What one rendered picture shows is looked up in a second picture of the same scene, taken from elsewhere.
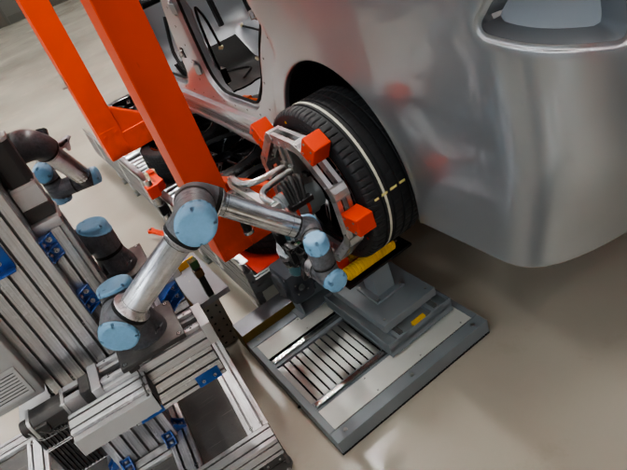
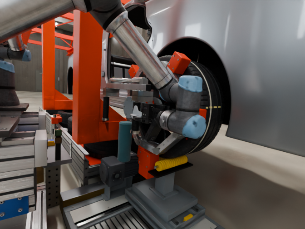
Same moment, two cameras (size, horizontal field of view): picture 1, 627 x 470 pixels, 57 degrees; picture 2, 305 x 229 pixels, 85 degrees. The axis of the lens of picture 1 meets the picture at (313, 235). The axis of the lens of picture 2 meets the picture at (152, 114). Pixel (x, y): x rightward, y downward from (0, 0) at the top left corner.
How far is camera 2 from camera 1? 141 cm
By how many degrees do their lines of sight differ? 30
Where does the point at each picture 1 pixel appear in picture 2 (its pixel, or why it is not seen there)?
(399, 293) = (176, 196)
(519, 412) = not seen: outside the picture
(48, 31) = (47, 50)
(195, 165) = (90, 78)
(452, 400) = not seen: outside the picture
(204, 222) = not seen: outside the picture
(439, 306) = (200, 212)
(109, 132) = (49, 97)
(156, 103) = (86, 32)
